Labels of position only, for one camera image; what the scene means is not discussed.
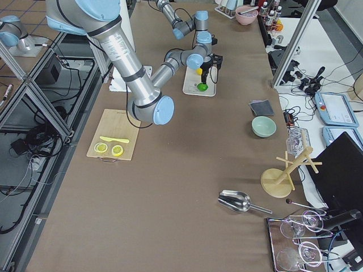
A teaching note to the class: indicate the lemon slice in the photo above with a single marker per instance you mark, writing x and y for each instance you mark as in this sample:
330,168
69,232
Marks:
117,150
101,147

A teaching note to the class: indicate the lemon slice far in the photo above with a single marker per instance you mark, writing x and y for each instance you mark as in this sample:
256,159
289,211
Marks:
101,147

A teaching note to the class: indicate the green lime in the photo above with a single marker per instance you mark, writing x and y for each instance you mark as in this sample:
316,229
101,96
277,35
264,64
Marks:
202,87

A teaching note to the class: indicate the mint green bowl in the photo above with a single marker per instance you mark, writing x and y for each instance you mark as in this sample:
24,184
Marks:
263,126

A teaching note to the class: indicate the blue teach pendant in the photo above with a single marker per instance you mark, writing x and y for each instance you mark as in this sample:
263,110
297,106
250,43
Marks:
334,109
330,133

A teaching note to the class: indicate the grey folded cloth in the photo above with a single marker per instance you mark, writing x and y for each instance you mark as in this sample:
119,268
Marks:
261,108

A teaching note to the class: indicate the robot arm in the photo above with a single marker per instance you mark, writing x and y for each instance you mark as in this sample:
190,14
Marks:
101,20
199,23

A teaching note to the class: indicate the black glass tray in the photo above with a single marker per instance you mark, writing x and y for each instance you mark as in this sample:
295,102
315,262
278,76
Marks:
302,242

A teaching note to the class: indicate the blue teach pendant near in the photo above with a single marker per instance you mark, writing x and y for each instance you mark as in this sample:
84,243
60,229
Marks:
330,133

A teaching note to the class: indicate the black monitor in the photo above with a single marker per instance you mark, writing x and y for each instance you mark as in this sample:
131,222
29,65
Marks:
339,181

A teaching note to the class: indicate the silver metal scoop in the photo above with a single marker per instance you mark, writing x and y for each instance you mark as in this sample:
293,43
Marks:
239,201

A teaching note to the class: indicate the wooden cup tree stand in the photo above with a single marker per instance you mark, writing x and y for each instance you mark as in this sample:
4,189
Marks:
278,183

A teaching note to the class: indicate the yellow plastic knife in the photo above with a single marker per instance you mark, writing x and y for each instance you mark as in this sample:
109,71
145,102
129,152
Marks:
110,139

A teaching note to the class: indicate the pink ribbed bowl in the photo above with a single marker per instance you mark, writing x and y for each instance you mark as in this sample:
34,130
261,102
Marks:
245,15

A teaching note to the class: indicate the blue teach pendant far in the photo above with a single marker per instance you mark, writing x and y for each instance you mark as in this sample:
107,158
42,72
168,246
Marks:
334,109

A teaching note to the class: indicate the lemon slice near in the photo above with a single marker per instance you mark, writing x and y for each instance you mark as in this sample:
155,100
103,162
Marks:
117,150

